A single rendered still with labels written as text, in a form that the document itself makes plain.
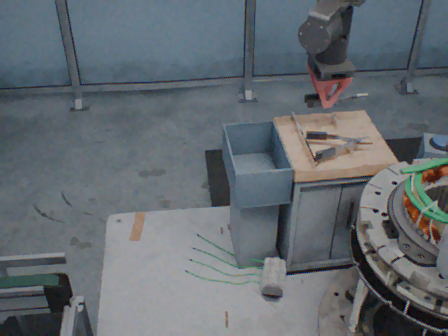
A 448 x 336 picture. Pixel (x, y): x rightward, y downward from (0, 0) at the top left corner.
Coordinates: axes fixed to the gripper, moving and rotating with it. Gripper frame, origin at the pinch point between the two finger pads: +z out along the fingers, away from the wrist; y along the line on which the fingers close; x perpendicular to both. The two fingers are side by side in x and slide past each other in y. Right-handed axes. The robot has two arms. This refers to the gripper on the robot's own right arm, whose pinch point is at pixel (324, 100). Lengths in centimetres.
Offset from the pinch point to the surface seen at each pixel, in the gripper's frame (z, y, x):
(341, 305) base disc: 32.7, 24.5, -0.1
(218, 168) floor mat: 114, -122, -4
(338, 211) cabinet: 18.4, 12.5, 1.2
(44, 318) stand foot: 112, -42, -81
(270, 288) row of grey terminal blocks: 32.0, 18.7, -13.3
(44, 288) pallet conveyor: 37, 7, -60
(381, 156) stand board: 6.6, 11.0, 8.6
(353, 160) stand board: 6.5, 11.4, 2.9
